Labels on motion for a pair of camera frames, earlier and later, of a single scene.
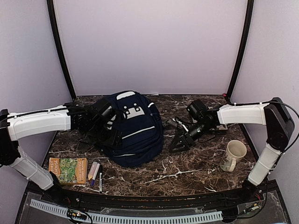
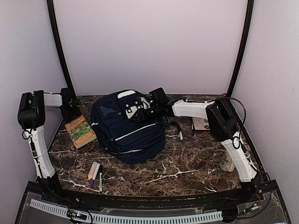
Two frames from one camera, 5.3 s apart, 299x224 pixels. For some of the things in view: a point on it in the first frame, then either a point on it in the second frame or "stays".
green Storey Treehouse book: (69, 171) to (81, 131)
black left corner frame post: (51, 7) stays
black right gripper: (189, 142) to (143, 115)
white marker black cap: (101, 176) stays
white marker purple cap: (95, 174) stays
